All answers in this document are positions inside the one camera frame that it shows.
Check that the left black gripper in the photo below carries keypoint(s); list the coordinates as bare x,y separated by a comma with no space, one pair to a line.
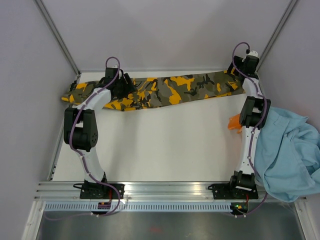
130,88

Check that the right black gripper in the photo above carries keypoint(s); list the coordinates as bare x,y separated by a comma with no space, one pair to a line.
238,61

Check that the camouflage trousers yellow green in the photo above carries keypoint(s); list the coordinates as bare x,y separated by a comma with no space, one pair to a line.
157,92

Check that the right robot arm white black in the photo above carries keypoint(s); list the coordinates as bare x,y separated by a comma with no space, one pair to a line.
252,119

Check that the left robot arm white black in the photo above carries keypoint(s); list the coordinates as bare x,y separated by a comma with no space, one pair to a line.
80,130

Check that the orange garment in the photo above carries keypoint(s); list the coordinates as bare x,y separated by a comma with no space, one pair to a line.
234,123

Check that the light blue garment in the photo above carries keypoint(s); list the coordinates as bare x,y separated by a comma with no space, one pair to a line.
287,156

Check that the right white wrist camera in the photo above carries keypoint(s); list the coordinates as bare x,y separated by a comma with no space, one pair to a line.
253,53

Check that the right aluminium frame post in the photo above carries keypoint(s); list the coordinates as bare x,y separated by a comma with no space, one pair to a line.
277,31

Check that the aluminium frame post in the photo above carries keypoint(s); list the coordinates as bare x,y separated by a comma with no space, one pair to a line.
57,36
277,31

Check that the left aluminium frame post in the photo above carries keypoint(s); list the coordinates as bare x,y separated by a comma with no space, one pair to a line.
57,36

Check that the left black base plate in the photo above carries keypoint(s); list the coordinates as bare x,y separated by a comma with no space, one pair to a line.
95,191

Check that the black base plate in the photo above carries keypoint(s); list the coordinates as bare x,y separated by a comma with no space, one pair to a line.
223,191
95,191

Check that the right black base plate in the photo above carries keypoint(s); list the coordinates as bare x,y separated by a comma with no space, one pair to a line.
223,191

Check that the aluminium mounting rail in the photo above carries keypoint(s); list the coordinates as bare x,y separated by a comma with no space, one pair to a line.
133,191

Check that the white slotted cable duct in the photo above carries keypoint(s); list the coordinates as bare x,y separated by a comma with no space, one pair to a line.
139,206

